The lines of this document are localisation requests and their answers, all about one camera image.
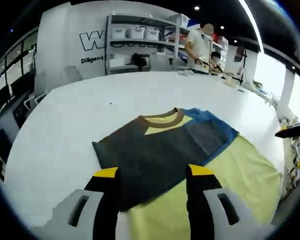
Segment black screen on stand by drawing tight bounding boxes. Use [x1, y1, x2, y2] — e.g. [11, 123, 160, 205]
[233, 44, 248, 82]

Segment beige flat object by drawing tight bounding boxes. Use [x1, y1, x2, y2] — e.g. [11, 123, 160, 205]
[223, 75, 239, 88]

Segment grey metal shelving rack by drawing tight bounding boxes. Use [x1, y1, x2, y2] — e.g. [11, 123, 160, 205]
[106, 13, 191, 76]

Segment black bag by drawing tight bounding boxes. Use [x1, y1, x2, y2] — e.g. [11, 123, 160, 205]
[131, 52, 150, 71]

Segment black computer monitor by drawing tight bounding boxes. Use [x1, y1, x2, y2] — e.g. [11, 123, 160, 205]
[11, 72, 36, 94]

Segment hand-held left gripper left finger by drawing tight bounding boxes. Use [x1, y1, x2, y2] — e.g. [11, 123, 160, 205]
[52, 166, 122, 240]

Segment white storage bin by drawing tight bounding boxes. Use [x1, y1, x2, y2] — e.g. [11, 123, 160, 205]
[144, 28, 161, 41]
[111, 27, 128, 40]
[128, 26, 145, 40]

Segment yellow blue grey garment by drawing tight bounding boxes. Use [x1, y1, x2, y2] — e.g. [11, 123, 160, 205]
[91, 107, 284, 240]

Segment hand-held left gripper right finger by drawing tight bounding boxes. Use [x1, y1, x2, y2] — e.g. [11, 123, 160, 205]
[185, 163, 255, 240]

